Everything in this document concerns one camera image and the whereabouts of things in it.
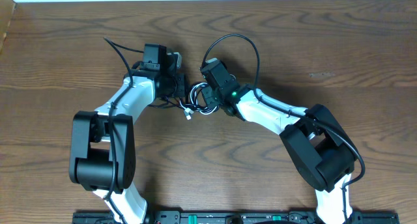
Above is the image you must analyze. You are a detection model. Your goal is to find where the black USB cable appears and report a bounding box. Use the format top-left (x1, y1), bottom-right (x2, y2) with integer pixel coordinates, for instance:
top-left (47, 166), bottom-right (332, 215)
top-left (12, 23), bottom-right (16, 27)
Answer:
top-left (148, 82), bottom-right (218, 116)

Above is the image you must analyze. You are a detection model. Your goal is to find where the white USB cable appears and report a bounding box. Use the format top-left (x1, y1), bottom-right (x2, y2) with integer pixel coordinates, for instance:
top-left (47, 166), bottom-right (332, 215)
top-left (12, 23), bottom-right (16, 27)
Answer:
top-left (179, 82), bottom-right (219, 121)

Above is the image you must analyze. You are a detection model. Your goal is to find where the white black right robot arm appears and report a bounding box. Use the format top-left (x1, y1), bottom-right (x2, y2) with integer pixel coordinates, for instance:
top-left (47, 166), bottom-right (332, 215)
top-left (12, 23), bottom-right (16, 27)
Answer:
top-left (201, 58), bottom-right (357, 223)

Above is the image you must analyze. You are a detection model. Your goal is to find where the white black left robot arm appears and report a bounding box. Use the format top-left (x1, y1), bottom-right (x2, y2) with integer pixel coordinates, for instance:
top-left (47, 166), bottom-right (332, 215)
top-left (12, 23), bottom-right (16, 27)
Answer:
top-left (68, 44), bottom-right (186, 223)

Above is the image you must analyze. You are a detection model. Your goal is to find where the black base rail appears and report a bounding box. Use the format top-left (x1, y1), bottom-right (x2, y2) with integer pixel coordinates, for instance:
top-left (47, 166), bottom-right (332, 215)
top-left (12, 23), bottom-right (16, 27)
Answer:
top-left (72, 210), bottom-right (400, 224)

